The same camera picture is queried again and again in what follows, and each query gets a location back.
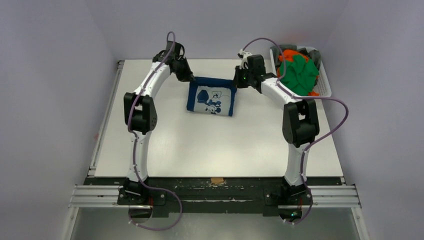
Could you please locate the blue t shirt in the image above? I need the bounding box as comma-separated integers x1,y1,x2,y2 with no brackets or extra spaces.
186,76,237,117

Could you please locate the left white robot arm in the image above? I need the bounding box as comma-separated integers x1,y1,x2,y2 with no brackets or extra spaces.
122,41,195,205

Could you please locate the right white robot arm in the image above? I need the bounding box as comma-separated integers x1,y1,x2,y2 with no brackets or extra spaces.
233,50,320,204

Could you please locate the orange t shirt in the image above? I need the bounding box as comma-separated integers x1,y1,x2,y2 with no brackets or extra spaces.
276,48,321,98

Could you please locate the green t shirt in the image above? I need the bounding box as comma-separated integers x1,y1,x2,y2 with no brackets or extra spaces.
278,54,320,97

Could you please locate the grey t shirt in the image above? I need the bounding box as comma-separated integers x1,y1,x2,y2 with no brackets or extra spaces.
269,44,322,70

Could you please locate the white plastic basket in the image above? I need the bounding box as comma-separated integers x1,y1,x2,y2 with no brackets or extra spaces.
271,46,332,97

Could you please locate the brown tape piece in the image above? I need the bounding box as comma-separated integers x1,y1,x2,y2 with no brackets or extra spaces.
210,177,225,185

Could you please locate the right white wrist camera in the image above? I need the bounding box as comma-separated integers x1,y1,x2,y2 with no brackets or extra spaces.
237,49,252,69

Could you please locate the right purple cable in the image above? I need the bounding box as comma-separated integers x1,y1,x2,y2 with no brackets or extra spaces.
237,37,350,226

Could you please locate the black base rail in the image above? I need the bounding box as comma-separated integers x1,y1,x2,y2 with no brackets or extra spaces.
84,177,342,222

